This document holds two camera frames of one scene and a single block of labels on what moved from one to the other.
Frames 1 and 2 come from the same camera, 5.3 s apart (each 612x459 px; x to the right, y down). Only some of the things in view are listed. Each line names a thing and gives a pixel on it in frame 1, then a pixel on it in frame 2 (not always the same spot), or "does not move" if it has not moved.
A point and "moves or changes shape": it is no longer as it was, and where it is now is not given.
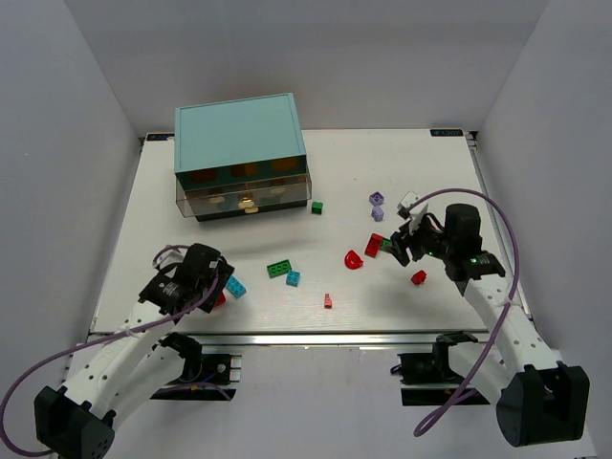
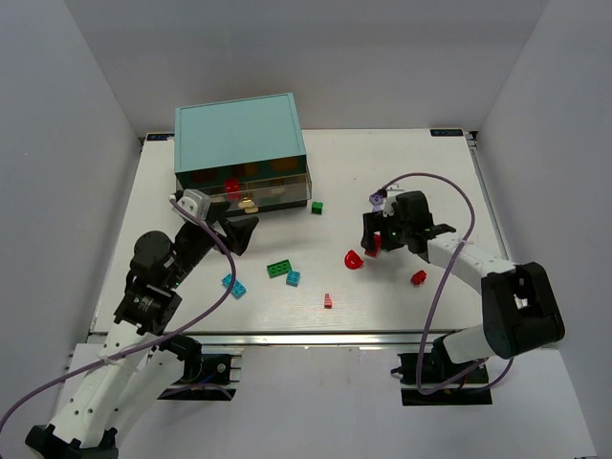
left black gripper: (219, 280) -> (218, 225)
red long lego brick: (373, 246) does not move
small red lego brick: (419, 277) does not move
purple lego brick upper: (376, 198) does not move
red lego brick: (221, 299) moves or changes shape
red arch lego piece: (352, 260) does not move
